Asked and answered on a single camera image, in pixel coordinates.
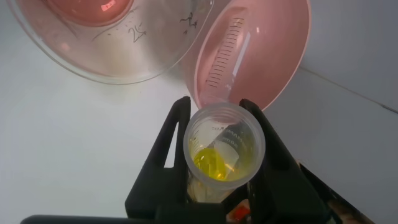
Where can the clear glass beaker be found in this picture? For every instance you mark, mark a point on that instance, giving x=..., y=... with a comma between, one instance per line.
x=109, y=46

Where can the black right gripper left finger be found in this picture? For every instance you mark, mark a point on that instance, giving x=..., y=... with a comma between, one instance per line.
x=155, y=193

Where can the pink bowl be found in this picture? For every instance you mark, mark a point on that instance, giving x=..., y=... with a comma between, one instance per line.
x=273, y=62

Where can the test tube with yellow pigment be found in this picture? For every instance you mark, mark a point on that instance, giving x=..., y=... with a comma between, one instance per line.
x=217, y=161

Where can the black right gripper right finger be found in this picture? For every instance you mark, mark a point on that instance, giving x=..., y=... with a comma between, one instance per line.
x=280, y=193

